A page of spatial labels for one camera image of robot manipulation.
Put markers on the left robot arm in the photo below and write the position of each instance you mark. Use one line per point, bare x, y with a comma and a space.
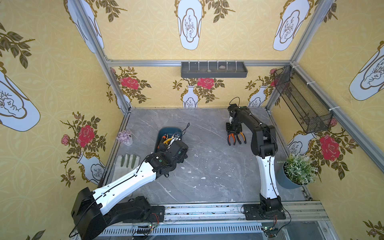
94, 211

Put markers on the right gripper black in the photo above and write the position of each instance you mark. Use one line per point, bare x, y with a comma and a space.
234, 130

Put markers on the grey wall shelf tray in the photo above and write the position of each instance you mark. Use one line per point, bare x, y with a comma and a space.
213, 69

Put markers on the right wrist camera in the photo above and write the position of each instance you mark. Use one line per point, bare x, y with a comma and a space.
232, 109

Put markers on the white green work glove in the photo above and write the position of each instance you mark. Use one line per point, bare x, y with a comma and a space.
124, 164

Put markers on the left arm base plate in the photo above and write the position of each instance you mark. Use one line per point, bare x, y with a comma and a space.
155, 214

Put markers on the black wire mesh basket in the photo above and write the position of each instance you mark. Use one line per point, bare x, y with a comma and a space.
310, 111

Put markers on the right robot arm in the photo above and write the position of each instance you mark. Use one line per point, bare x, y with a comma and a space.
264, 146

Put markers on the pink flower pot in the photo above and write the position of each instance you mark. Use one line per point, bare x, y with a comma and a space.
125, 137

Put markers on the aluminium front rail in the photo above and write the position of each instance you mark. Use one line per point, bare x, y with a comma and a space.
304, 218

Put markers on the teal plastic storage box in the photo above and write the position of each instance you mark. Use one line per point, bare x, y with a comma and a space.
163, 138

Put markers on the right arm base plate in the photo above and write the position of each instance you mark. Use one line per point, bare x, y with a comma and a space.
262, 212

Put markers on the orange black pliers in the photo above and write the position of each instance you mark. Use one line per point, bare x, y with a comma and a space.
231, 139

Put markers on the yellow black pliers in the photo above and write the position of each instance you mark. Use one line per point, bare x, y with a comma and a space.
241, 138

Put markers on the green potted plant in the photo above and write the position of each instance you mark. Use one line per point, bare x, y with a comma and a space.
296, 171

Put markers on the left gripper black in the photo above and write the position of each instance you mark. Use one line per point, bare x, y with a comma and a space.
169, 143

